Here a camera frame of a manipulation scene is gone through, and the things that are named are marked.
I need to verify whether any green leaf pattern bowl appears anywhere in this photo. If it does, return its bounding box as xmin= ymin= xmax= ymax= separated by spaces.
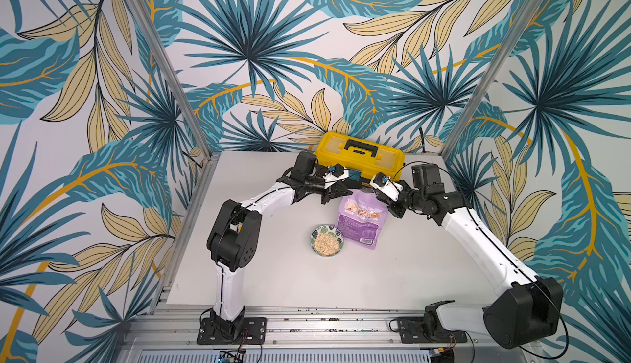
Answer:
xmin=310 ymin=225 xmax=344 ymax=257

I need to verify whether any purple oats bag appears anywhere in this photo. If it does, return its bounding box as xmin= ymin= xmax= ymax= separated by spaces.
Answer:
xmin=335 ymin=190 xmax=389 ymax=250

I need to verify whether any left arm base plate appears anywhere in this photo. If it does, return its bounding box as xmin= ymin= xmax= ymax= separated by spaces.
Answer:
xmin=196 ymin=317 xmax=268 ymax=346

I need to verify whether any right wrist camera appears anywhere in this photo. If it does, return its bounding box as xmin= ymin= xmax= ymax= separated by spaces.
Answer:
xmin=370 ymin=172 xmax=402 ymax=202

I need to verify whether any yellow and black toolbox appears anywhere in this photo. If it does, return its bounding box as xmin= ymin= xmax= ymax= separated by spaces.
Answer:
xmin=315 ymin=131 xmax=405 ymax=179

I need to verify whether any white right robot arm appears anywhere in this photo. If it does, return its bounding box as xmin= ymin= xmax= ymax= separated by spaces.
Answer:
xmin=371 ymin=162 xmax=566 ymax=349

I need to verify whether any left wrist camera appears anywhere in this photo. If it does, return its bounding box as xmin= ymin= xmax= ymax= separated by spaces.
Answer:
xmin=323 ymin=164 xmax=350 ymax=187

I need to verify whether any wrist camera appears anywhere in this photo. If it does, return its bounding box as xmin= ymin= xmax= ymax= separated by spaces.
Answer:
xmin=370 ymin=172 xmax=402 ymax=202
xmin=323 ymin=164 xmax=350 ymax=187

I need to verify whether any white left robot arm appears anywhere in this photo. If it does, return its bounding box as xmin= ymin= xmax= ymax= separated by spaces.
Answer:
xmin=203 ymin=151 xmax=361 ymax=341

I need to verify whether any aluminium corner post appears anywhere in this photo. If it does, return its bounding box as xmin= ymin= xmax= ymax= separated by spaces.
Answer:
xmin=124 ymin=0 xmax=212 ymax=162
xmin=440 ymin=0 xmax=543 ymax=160

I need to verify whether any aluminium front rail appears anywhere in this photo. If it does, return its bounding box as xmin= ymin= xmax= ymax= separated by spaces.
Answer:
xmin=118 ymin=302 xmax=532 ymax=362

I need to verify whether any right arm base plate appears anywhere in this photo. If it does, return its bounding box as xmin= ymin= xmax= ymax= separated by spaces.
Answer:
xmin=394 ymin=316 xmax=468 ymax=346

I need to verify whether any aluminium corner post right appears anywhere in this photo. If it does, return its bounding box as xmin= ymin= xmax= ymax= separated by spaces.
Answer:
xmin=440 ymin=0 xmax=543 ymax=160

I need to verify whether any aluminium corner post left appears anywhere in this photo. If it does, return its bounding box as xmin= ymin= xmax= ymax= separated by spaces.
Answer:
xmin=124 ymin=0 xmax=212 ymax=162

